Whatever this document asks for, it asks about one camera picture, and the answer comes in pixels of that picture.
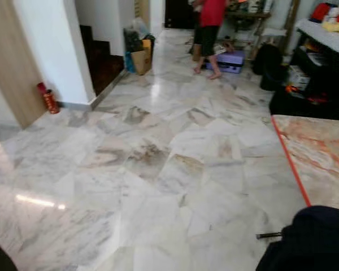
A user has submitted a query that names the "black low shelf unit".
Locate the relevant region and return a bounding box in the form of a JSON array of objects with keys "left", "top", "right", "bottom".
[{"left": 270, "top": 38, "right": 339, "bottom": 120}]

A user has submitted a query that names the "red plush toy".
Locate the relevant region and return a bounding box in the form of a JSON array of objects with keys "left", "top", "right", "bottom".
[{"left": 311, "top": 2, "right": 332, "bottom": 23}]

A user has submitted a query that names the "white cardboard box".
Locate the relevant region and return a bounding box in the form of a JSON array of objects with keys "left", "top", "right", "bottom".
[{"left": 287, "top": 65, "right": 310, "bottom": 91}]

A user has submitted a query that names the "black stuffed bag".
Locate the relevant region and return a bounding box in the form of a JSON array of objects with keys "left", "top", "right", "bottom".
[{"left": 123, "top": 25, "right": 156, "bottom": 54}]

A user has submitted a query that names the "red cylinder canister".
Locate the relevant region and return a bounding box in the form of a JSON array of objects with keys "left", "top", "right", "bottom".
[{"left": 36, "top": 82, "right": 60, "bottom": 115}]

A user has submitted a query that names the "dark wooden door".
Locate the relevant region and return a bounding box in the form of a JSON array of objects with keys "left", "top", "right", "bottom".
[{"left": 164, "top": 0, "right": 196, "bottom": 30}]

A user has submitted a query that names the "wooden shelf rack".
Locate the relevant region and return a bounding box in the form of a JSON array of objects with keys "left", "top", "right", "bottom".
[{"left": 225, "top": 0, "right": 273, "bottom": 54}]

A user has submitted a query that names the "black backpack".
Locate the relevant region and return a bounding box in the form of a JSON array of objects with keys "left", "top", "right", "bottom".
[{"left": 252, "top": 43, "right": 284, "bottom": 91}]

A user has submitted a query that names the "dark wooden staircase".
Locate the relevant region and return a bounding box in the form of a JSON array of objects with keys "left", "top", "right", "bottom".
[{"left": 79, "top": 25, "right": 125, "bottom": 95}]

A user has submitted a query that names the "brown paper bag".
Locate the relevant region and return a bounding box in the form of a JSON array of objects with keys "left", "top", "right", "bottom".
[{"left": 130, "top": 49, "right": 153, "bottom": 76}]

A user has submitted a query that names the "white cloth covered table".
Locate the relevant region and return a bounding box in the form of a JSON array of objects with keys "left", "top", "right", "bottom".
[{"left": 297, "top": 19, "right": 339, "bottom": 58}]

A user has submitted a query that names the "yellow plush toy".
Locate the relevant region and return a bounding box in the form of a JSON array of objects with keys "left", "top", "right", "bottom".
[{"left": 322, "top": 20, "right": 339, "bottom": 34}]

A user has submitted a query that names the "person in red shirt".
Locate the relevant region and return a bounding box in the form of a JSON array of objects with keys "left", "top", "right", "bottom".
[{"left": 190, "top": 0, "right": 227, "bottom": 80}]

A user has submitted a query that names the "purple storage box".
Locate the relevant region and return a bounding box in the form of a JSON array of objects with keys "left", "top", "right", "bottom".
[{"left": 205, "top": 50, "right": 247, "bottom": 75}]

